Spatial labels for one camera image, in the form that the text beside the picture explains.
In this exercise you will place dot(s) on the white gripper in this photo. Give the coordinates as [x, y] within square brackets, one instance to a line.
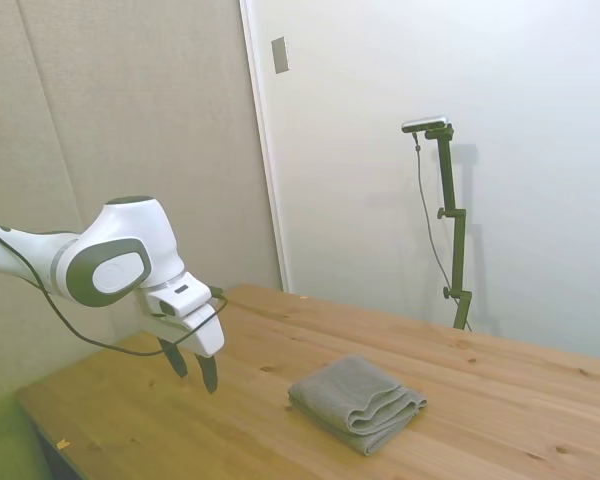
[205, 335]

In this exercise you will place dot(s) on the grey towel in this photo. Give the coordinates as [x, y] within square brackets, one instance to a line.
[352, 400]

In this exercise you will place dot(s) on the small orange scrap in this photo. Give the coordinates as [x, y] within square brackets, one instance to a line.
[63, 443]

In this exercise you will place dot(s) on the white vertical door trim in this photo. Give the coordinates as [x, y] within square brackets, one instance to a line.
[265, 150]

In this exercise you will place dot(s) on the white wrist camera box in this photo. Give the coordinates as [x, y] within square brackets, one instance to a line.
[180, 297]

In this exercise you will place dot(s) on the dark green camera stand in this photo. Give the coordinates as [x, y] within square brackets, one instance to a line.
[452, 210]

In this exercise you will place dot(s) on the grey wall plate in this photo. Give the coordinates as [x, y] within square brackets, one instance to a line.
[280, 55]

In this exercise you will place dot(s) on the silver camera on stand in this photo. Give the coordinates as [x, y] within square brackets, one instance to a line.
[425, 123]

